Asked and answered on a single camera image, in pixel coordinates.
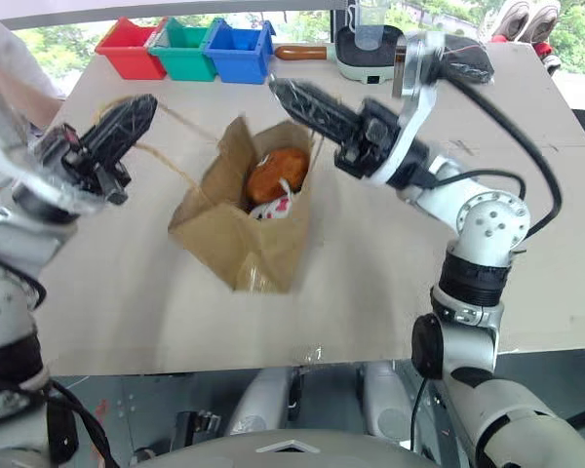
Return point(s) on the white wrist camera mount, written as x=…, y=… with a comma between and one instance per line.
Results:
x=0, y=131
x=414, y=127

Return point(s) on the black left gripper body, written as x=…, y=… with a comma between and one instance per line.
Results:
x=95, y=163

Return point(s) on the silver robot torso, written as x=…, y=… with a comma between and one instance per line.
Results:
x=292, y=453

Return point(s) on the white red packet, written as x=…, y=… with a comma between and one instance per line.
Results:
x=275, y=207

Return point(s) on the blue plastic bin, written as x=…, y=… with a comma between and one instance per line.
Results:
x=239, y=56

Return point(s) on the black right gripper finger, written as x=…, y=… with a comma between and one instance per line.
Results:
x=317, y=100
x=317, y=124

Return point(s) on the green plastic bin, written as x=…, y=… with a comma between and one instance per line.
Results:
x=185, y=56

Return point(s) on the red plastic bin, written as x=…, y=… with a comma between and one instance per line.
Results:
x=129, y=56

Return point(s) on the orange bread plush toy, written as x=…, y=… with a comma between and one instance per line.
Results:
x=278, y=173

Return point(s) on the clear plastic measuring cup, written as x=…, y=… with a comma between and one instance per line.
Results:
x=369, y=27

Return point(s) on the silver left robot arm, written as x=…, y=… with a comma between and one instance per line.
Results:
x=10, y=244

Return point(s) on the pale green kitchen scale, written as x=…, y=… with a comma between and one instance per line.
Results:
x=365, y=68

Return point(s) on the brown paper bag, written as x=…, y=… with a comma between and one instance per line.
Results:
x=224, y=244

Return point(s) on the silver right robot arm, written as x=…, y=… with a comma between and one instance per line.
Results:
x=492, y=219

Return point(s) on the red sock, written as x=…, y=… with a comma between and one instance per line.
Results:
x=543, y=50

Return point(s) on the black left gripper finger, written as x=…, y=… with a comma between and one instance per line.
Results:
x=114, y=114
x=136, y=129

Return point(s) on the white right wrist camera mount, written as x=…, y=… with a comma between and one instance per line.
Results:
x=414, y=127

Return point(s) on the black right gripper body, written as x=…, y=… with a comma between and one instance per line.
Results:
x=368, y=139

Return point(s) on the silver right robot leg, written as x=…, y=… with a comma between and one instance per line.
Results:
x=387, y=400

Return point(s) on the grey sneaker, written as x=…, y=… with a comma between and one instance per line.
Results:
x=509, y=19
x=543, y=19

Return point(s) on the person in white shirt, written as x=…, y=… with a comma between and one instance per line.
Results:
x=14, y=73

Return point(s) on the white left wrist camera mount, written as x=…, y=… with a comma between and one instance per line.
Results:
x=0, y=131

